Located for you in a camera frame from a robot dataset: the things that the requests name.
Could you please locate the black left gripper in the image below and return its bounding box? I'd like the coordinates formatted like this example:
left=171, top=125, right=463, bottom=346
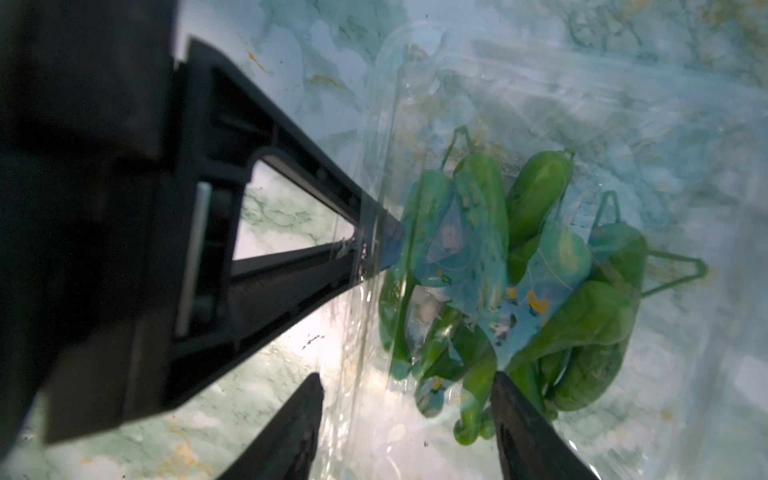
left=1, top=1, right=177, bottom=450

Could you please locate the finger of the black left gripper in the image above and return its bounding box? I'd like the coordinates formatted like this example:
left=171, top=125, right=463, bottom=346
left=179, top=39, right=404, bottom=269
left=46, top=193, right=381, bottom=443

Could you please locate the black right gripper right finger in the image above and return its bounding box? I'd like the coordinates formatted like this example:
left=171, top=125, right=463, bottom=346
left=490, top=372, right=596, bottom=480

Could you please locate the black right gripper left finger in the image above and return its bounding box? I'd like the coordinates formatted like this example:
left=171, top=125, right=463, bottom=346
left=219, top=372, right=324, bottom=480

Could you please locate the clear clamshell with peppers middle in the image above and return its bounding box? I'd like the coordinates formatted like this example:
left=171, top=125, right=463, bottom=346
left=323, top=21, right=767, bottom=479

